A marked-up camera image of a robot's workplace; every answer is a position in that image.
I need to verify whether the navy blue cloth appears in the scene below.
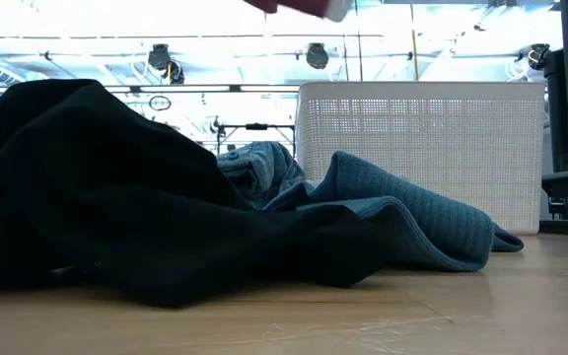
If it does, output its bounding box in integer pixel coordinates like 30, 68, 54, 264
262, 179, 334, 213

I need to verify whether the yellow cable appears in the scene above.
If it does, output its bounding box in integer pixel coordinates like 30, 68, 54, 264
408, 0, 422, 83

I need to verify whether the black ceiling cable reel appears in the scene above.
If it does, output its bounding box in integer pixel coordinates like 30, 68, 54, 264
147, 42, 173, 71
306, 42, 330, 71
527, 42, 552, 71

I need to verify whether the black cloth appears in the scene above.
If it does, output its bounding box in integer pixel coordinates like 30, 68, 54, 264
0, 78, 406, 310

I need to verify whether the blue striped towel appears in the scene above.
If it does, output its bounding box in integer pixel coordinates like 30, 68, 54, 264
216, 141, 307, 211

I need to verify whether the grey overhead rail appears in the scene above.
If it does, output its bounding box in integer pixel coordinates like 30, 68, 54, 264
0, 83, 300, 96

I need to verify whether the white perforated plastic bin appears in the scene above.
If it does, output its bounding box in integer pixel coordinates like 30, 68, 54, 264
295, 81, 547, 237

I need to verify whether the black monitor stand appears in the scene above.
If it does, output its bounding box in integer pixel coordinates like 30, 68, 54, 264
542, 47, 568, 174

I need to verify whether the black cable ring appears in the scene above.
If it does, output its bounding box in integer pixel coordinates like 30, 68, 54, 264
148, 95, 173, 112

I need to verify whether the teal ribbed cloth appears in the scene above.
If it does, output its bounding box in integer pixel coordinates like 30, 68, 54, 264
296, 150, 526, 273

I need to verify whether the black cable with loop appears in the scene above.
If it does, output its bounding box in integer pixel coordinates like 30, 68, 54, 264
338, 0, 364, 83

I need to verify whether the black background rig frame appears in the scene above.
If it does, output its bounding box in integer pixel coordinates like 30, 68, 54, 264
214, 122, 298, 157

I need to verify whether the black hanging tool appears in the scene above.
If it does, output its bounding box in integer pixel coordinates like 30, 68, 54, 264
164, 59, 186, 86

